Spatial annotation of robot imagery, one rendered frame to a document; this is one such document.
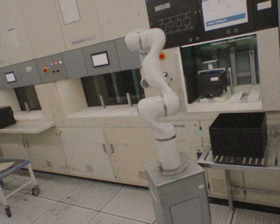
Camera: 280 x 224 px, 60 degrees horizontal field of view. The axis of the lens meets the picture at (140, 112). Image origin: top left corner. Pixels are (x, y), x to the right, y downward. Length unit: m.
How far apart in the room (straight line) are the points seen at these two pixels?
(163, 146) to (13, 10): 2.43
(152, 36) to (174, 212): 0.96
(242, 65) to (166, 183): 1.78
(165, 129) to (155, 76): 0.28
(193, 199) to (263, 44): 1.05
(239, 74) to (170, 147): 1.62
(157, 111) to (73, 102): 1.94
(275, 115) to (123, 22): 1.38
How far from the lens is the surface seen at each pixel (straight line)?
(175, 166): 1.37
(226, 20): 1.84
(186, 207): 1.43
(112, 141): 2.56
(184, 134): 2.11
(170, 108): 1.25
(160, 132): 1.28
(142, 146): 2.37
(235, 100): 2.11
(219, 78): 2.15
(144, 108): 1.24
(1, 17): 3.40
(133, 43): 1.36
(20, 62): 3.26
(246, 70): 2.76
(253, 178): 2.15
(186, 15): 1.91
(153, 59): 1.31
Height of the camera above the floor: 1.44
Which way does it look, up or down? 14 degrees down
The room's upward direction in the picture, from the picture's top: 12 degrees counter-clockwise
